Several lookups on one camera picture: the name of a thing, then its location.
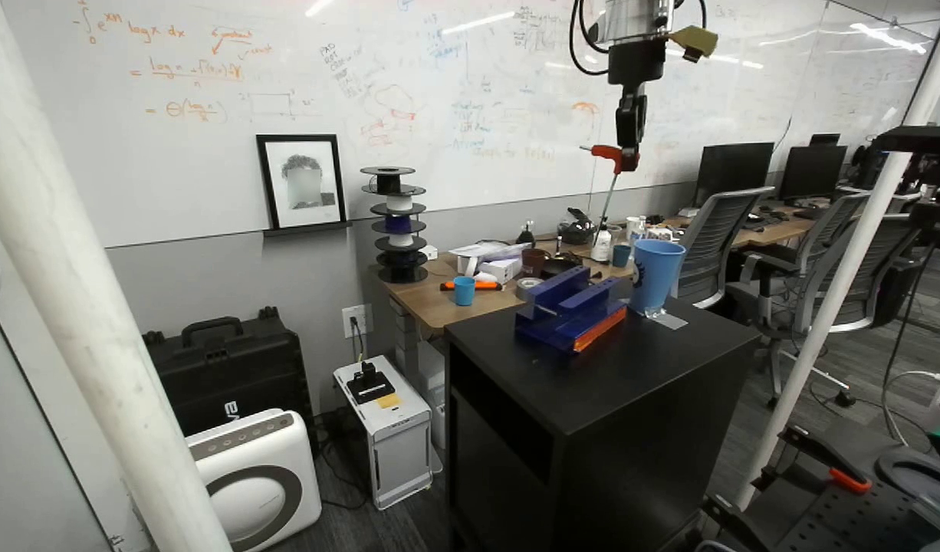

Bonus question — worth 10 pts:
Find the white box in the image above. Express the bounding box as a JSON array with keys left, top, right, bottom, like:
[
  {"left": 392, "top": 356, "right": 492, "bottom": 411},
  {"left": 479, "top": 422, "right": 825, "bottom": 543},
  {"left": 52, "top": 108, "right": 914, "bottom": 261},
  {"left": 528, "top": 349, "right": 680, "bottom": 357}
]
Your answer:
[{"left": 477, "top": 258, "right": 524, "bottom": 285}]

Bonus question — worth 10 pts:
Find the white computer case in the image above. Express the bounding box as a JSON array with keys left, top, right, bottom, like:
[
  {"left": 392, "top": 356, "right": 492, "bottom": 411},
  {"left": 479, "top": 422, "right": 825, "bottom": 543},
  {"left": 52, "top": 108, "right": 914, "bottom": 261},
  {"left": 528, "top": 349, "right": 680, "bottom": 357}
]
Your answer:
[{"left": 333, "top": 354, "right": 435, "bottom": 511}]

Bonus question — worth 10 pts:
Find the blue and orange plastic fixture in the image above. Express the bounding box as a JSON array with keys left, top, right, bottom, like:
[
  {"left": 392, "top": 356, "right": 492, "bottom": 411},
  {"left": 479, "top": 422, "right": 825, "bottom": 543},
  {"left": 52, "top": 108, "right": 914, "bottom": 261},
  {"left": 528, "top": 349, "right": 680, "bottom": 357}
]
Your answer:
[{"left": 514, "top": 265, "right": 629, "bottom": 354}]

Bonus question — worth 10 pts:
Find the black hard case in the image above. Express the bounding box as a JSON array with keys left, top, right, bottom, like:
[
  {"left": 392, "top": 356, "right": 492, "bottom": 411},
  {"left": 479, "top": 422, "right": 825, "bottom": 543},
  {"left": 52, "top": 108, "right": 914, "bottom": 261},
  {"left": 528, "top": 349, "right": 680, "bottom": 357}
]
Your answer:
[{"left": 142, "top": 306, "right": 315, "bottom": 439}]

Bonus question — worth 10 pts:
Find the white bottle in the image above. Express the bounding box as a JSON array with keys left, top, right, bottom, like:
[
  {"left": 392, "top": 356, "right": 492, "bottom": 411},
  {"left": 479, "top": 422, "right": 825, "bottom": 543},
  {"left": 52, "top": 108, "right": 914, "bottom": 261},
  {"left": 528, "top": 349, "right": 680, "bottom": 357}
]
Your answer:
[{"left": 590, "top": 218, "right": 614, "bottom": 264}]

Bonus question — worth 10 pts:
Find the stack of wire spools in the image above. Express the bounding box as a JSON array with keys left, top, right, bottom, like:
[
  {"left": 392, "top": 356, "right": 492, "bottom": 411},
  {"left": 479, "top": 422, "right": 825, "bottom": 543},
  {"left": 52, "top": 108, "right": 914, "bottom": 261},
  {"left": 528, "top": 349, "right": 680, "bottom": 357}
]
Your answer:
[{"left": 360, "top": 165, "right": 431, "bottom": 285}]

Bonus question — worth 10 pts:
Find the white air purifier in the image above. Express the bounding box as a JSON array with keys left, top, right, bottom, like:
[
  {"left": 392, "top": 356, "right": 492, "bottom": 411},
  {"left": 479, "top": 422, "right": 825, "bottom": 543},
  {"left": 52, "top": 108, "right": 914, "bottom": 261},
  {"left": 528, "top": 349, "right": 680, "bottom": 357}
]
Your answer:
[{"left": 184, "top": 408, "right": 324, "bottom": 552}]

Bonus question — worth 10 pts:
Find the white cable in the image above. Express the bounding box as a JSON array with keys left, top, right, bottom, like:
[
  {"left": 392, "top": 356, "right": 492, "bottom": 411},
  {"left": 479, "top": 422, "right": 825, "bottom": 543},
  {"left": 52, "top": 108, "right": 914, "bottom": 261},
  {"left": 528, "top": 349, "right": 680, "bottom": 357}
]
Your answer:
[{"left": 879, "top": 370, "right": 940, "bottom": 447}]

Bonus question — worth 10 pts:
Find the white pole stand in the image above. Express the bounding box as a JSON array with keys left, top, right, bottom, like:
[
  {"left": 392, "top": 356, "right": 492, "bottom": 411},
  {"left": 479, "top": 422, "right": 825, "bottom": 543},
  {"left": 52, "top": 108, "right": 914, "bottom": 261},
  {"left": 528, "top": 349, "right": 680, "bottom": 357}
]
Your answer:
[
  {"left": 0, "top": 0, "right": 235, "bottom": 552},
  {"left": 734, "top": 0, "right": 940, "bottom": 511}
]

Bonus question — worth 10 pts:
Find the wooden desk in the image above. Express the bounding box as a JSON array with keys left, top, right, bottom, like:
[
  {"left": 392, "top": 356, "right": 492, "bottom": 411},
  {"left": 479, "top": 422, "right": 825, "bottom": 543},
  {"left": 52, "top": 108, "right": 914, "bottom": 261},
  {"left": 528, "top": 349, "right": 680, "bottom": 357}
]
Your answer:
[{"left": 378, "top": 205, "right": 831, "bottom": 455}]

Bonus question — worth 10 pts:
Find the camera on mount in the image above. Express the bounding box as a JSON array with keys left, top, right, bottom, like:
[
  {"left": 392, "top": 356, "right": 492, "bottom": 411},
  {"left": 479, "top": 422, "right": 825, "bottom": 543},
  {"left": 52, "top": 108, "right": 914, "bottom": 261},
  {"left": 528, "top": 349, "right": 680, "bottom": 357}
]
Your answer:
[{"left": 872, "top": 125, "right": 940, "bottom": 231}]

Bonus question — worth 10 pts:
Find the row of office chairs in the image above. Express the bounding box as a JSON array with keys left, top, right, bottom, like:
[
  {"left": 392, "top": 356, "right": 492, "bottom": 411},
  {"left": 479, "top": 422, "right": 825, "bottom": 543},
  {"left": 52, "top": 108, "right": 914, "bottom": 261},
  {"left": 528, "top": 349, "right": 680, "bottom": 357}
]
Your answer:
[{"left": 672, "top": 186, "right": 932, "bottom": 409}]

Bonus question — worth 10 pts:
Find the row of monitors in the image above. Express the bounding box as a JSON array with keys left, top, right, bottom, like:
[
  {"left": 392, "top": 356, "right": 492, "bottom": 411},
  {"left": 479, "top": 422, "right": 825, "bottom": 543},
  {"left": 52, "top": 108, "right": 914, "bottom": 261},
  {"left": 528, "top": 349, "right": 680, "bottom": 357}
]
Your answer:
[{"left": 778, "top": 133, "right": 849, "bottom": 203}]

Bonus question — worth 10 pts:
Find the large blue cup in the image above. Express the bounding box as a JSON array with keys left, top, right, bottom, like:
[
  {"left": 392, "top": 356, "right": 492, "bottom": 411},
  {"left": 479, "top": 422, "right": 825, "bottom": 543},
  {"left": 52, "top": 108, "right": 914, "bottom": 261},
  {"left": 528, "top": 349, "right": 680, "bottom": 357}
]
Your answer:
[{"left": 629, "top": 238, "right": 687, "bottom": 320}]

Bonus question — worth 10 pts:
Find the black charger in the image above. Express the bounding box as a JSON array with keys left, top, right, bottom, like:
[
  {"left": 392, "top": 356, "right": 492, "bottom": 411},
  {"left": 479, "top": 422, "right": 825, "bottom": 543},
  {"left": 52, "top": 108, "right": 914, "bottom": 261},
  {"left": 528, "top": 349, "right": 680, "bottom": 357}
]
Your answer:
[{"left": 345, "top": 360, "right": 397, "bottom": 406}]

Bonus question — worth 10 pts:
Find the orange handled clamp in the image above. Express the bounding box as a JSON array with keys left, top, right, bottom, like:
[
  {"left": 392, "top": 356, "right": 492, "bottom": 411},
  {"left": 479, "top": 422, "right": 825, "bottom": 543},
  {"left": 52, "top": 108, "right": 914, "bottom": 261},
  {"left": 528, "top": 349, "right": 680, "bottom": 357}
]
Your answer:
[{"left": 777, "top": 425, "right": 874, "bottom": 496}]

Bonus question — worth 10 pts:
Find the monitor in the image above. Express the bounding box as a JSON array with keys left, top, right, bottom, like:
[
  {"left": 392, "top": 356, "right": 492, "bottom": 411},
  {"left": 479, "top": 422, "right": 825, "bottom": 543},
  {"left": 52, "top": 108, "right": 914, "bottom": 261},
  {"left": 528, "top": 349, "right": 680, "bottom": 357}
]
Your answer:
[{"left": 693, "top": 141, "right": 776, "bottom": 209}]

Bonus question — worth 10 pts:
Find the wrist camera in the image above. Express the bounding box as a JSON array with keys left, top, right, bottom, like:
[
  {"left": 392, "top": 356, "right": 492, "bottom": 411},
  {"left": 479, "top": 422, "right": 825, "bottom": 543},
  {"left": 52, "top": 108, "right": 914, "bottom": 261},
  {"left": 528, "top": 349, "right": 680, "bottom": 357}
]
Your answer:
[{"left": 668, "top": 25, "right": 720, "bottom": 64}]

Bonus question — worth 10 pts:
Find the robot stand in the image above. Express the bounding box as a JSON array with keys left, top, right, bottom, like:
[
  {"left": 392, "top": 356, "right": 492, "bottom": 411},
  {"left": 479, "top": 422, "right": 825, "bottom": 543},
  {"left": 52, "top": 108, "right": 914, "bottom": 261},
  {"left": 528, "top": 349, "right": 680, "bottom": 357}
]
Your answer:
[{"left": 696, "top": 420, "right": 940, "bottom": 552}]

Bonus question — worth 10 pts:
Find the whiteboard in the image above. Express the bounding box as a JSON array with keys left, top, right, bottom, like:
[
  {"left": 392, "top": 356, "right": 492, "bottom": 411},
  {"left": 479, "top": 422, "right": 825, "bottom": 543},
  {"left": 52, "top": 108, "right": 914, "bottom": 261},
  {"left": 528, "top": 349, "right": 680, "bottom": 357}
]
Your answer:
[{"left": 0, "top": 0, "right": 940, "bottom": 250}]

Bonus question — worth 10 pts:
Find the wall socket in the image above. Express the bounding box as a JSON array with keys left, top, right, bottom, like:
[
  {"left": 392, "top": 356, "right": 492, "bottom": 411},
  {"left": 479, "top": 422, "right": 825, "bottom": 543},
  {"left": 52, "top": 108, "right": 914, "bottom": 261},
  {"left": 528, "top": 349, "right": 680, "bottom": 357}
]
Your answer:
[{"left": 341, "top": 304, "right": 374, "bottom": 340}]

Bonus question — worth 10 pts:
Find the black framed picture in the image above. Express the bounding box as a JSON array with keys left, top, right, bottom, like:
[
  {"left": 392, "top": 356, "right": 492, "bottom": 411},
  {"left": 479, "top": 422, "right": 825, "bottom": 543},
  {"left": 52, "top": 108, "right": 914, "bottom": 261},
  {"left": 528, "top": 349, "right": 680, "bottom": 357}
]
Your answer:
[{"left": 255, "top": 133, "right": 354, "bottom": 238}]

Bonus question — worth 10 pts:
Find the black cabinet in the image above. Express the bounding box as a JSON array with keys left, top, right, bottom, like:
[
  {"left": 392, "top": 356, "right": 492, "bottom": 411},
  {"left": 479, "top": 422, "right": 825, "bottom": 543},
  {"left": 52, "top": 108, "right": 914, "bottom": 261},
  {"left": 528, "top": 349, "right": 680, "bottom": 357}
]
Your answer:
[{"left": 444, "top": 294, "right": 763, "bottom": 552}]

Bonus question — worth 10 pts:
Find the orange handled hex key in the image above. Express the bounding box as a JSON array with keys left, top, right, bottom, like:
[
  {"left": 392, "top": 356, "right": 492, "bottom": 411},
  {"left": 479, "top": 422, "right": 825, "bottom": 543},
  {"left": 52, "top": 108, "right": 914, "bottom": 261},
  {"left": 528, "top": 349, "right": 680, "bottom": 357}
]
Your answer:
[{"left": 580, "top": 143, "right": 641, "bottom": 228}]

